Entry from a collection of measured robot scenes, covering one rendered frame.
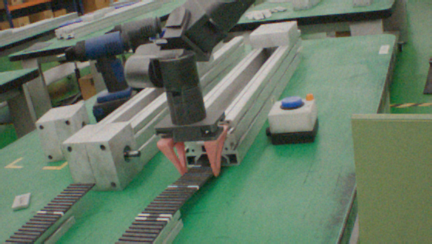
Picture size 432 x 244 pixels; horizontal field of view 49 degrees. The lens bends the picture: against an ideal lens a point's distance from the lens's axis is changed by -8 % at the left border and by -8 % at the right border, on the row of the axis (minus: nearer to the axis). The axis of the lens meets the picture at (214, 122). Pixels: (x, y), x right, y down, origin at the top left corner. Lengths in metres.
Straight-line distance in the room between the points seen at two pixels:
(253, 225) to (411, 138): 0.32
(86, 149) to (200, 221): 0.26
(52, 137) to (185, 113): 0.41
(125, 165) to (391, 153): 0.56
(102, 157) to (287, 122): 0.33
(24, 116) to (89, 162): 1.86
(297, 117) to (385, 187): 0.46
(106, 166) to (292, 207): 0.34
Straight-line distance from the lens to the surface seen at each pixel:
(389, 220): 0.48
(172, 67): 0.76
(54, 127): 1.09
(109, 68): 1.29
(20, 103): 2.71
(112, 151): 0.86
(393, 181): 0.46
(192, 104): 0.77
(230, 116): 0.86
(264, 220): 0.69
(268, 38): 1.39
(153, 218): 0.69
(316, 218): 0.68
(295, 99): 0.93
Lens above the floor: 1.13
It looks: 18 degrees down
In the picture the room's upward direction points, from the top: 11 degrees counter-clockwise
